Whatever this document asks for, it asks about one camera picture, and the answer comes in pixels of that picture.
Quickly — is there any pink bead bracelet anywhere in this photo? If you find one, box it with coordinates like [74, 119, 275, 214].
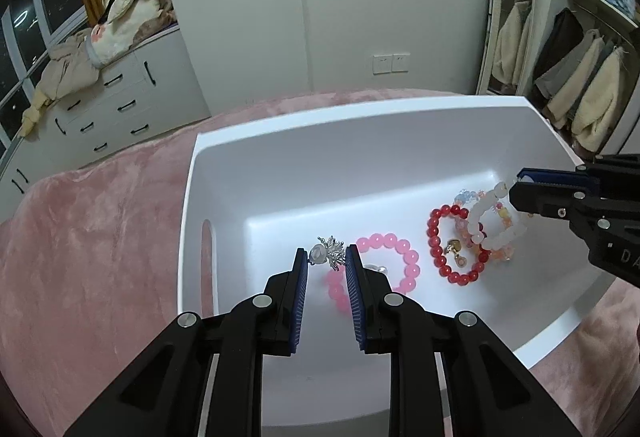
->
[325, 232, 422, 316]

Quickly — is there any silver pearl brooch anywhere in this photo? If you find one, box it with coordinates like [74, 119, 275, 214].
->
[307, 235, 347, 273]

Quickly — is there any red bead bracelet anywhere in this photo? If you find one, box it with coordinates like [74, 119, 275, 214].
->
[426, 204, 492, 287]

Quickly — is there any white drawer cabinet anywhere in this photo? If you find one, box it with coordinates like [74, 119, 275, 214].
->
[0, 24, 212, 223]

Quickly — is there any cream fleece coat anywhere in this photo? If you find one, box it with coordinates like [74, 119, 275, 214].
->
[491, 0, 534, 92]
[571, 46, 627, 154]

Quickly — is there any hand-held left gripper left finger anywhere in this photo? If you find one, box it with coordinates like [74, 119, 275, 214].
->
[65, 247, 309, 437]

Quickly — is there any beige jacket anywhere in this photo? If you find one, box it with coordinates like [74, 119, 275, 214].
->
[21, 31, 103, 137]

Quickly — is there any dark brown garment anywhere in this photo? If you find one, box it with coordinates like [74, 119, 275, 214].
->
[534, 7, 587, 85]

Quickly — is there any white floral pillow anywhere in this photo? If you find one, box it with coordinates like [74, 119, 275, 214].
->
[89, 14, 141, 69]

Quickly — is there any pink fleece blanket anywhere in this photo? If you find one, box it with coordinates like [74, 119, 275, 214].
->
[0, 90, 640, 437]

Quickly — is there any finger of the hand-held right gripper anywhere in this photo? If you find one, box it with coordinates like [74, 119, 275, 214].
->
[509, 181, 588, 220]
[516, 168, 593, 191]

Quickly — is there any white storage box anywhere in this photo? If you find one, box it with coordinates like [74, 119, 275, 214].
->
[176, 96, 616, 428]

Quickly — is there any grey beige garment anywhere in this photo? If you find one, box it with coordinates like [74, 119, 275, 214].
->
[541, 29, 607, 119]

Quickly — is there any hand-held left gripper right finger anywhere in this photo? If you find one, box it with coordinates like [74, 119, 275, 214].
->
[345, 244, 576, 437]

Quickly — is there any white bead bracelet with charm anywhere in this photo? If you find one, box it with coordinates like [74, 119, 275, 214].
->
[445, 180, 531, 271]

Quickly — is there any large window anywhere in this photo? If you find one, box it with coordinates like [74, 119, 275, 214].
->
[0, 0, 90, 158]

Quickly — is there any multicolour bead bracelet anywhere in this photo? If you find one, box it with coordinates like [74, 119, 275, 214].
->
[452, 188, 517, 264]

